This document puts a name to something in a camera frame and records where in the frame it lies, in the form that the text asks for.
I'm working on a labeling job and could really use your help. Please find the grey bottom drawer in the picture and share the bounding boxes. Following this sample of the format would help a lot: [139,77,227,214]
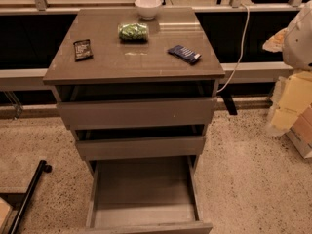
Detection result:
[84,156,213,234]

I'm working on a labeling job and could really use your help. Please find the grey drawer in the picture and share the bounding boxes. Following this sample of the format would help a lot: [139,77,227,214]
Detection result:
[76,125,206,161]
[84,156,213,234]
[57,80,218,131]

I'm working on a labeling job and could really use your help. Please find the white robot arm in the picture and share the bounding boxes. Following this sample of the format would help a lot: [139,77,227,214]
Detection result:
[262,1,312,136]

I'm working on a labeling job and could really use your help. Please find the grey top drawer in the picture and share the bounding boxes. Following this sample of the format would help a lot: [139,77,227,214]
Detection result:
[57,80,218,131]

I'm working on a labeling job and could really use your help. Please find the grey drawer cabinet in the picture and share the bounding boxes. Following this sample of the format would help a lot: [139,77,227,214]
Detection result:
[42,6,226,177]

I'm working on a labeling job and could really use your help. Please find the grey middle drawer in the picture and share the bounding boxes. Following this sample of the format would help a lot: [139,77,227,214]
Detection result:
[76,125,206,161]

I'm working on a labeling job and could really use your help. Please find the cardboard box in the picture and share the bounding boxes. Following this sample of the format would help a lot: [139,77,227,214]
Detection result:
[287,106,312,159]

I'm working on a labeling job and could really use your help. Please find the blue snack packet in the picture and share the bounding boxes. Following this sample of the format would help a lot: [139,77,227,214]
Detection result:
[168,45,201,64]

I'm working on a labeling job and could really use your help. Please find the white bowl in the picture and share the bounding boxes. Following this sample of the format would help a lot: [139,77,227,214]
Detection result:
[135,0,162,20]

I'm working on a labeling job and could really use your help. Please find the green snack bag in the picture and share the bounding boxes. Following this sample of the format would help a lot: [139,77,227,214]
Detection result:
[118,23,149,42]

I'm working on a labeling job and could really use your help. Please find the black snack packet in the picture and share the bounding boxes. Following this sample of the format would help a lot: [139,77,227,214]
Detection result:
[73,39,93,61]

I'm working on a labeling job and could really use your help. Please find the black bracket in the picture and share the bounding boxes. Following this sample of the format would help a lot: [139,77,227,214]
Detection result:
[220,91,237,115]

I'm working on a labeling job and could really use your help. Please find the white cable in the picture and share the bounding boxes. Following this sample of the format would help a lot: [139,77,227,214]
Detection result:
[216,3,251,94]

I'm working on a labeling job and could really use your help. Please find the black metal frame leg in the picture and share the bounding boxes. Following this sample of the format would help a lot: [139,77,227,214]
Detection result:
[8,160,52,234]

